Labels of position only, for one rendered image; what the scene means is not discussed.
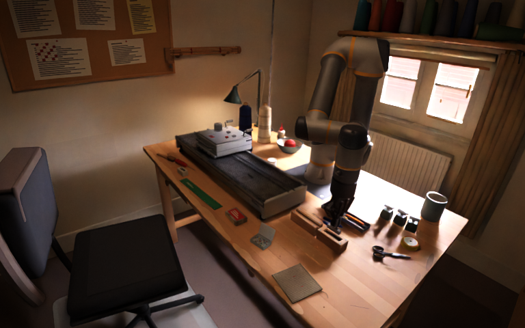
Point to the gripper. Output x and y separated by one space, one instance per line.
343 186

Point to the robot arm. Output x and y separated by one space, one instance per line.
352 82

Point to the blue pusher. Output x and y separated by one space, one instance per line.
327 224

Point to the dark knitting machine bed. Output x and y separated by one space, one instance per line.
246 180

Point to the grey knitting machine carriage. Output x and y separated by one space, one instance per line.
223 143

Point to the grey stitch dial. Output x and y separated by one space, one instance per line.
218 126

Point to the wooden slotted holder block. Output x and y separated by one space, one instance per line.
332 242

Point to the dark tool tray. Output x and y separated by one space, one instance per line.
361 225

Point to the wooden tool holder block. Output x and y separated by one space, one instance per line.
305 221

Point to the black scissors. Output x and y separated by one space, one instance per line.
385 254

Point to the grey knitted swatch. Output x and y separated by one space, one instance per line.
297 283

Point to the clear pin box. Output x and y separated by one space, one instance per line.
262 238

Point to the yellow tape measure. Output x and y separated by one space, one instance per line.
410 243

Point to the grey-blue bowl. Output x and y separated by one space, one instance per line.
287 149

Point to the small white cup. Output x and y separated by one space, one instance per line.
272 160

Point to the white radiator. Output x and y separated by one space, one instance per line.
406 164

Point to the red ball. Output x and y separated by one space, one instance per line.
290 143

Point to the grey mug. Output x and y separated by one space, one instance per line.
433 209

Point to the red small box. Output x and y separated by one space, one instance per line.
236 216

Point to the small red-capped bottle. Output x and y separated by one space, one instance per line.
281 132

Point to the cream yarn cone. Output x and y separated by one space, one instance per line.
264 123
517 12

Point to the beige curtain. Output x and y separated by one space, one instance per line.
342 98
488 143

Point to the green ruler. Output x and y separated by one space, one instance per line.
201 193

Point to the blue yarn cone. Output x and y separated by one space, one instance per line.
245 117

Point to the small white block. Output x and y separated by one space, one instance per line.
182 171

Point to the dark green desk lamp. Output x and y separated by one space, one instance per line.
233 96

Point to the wooden desk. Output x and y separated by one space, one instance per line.
168 205

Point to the thin yarn strand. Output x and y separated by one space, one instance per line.
271 53

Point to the teal yarn cone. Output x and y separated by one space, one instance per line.
361 14

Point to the orange yarn cone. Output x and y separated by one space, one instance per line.
375 14

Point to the dark red yarn cone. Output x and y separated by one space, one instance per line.
391 14

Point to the wooden peg rack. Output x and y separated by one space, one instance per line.
205 51

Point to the dark office chair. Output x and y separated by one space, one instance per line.
123 262

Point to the light grey yarn cone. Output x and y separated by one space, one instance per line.
408 16

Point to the navy yarn cone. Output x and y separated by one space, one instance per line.
467 18

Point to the dark green yarn cone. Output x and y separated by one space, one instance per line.
500 33

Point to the dark brown yarn cone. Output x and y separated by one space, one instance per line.
494 12

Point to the cork notice board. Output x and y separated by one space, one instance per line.
98 76

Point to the wooden wall shelf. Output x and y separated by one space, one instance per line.
430 39

